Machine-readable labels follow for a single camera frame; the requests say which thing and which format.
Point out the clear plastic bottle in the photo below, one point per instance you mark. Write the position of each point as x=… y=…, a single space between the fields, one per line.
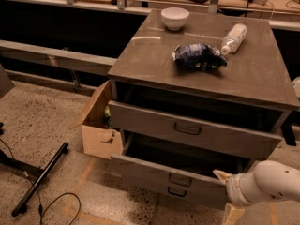
x=232 y=41

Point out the blue crumpled chip bag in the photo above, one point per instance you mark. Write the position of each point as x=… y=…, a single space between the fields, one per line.
x=198 y=56

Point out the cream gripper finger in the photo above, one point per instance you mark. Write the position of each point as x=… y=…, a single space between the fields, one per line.
x=222 y=176
x=232 y=214

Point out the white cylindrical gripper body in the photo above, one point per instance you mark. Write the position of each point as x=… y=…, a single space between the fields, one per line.
x=234 y=188

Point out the grey top drawer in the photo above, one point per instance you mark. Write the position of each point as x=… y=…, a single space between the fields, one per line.
x=236 y=141

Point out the grey drawer cabinet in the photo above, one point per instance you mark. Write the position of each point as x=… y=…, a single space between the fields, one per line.
x=254 y=89

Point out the green item in box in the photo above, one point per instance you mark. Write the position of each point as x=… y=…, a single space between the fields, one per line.
x=107 y=117

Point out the black metal bar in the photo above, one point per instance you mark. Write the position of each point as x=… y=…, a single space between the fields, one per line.
x=21 y=206

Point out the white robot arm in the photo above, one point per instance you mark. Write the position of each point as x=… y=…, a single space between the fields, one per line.
x=270 y=181

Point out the cardboard box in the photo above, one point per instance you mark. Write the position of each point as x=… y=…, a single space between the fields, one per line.
x=97 y=139

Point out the grey metal rail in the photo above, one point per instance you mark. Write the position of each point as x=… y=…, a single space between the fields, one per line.
x=84 y=62

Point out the white ceramic bowl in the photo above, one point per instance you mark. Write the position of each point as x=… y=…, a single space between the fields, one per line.
x=174 y=18

